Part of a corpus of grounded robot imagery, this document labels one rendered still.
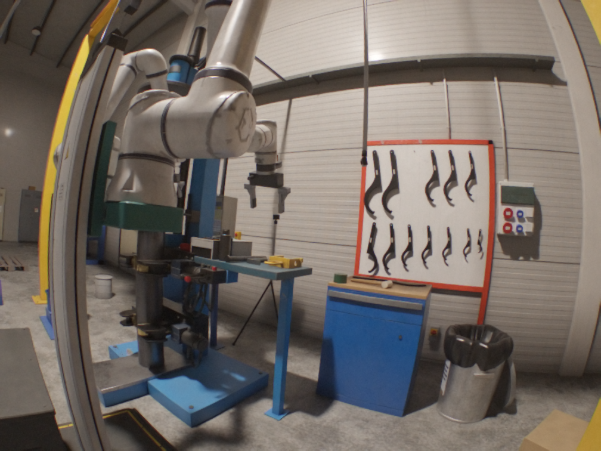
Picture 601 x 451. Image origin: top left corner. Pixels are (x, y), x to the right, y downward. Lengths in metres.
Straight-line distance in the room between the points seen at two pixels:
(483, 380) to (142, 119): 2.25
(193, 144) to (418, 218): 2.70
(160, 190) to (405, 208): 2.73
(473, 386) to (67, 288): 2.21
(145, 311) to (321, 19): 4.44
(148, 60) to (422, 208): 2.72
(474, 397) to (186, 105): 2.26
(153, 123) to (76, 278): 0.42
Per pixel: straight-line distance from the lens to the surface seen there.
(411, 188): 3.15
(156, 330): 2.11
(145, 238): 2.13
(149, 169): 0.69
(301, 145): 3.80
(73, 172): 0.77
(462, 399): 2.26
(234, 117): 0.61
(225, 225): 2.80
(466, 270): 3.08
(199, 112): 0.63
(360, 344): 2.13
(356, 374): 2.23
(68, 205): 0.77
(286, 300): 1.77
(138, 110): 0.74
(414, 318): 1.99
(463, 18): 4.22
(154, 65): 1.54
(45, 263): 4.54
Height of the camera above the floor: 1.29
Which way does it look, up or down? 1 degrees up
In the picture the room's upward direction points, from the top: 5 degrees clockwise
